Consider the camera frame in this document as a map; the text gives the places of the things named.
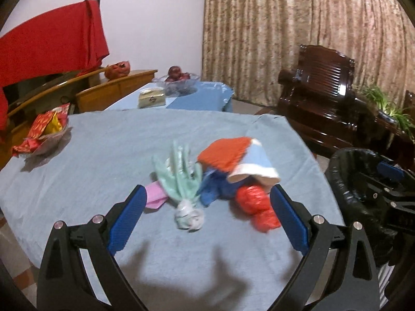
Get pink paper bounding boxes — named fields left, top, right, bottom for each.
left=145, top=181, right=169, bottom=210

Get green rubber glove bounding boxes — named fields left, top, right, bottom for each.
left=152, top=141, right=205, bottom=232

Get orange knitted cloth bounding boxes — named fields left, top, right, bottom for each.
left=197, top=136, right=251, bottom=173

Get blue plastic bag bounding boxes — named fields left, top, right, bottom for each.
left=197, top=168, right=243, bottom=207

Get black lined trash bin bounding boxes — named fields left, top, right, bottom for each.
left=325, top=148, right=414, bottom=265

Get dark wooden side table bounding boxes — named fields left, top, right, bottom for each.
left=356, top=103, right=415, bottom=169

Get potted green plant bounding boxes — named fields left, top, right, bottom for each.
left=357, top=83, right=414, bottom=140

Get dark wooden armchair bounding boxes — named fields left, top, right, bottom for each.
left=276, top=44, right=367, bottom=157

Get light grey-blue tablecloth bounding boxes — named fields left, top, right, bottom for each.
left=1, top=108, right=343, bottom=310

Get snack tray with red packets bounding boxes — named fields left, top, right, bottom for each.
left=12, top=103, right=70, bottom=157

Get wooden cabinet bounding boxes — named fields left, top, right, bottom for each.
left=1, top=68, right=157, bottom=167

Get blue tablecloth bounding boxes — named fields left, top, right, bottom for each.
left=106, top=81, right=233, bottom=113

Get beige patterned curtain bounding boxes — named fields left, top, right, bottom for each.
left=202, top=0, right=414, bottom=105

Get tissue box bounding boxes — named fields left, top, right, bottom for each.
left=138, top=87, right=166, bottom=109

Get glass fruit bowl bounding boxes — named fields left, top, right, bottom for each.
left=152, top=65, right=200, bottom=97

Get red cloth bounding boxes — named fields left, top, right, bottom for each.
left=1, top=0, right=109, bottom=132

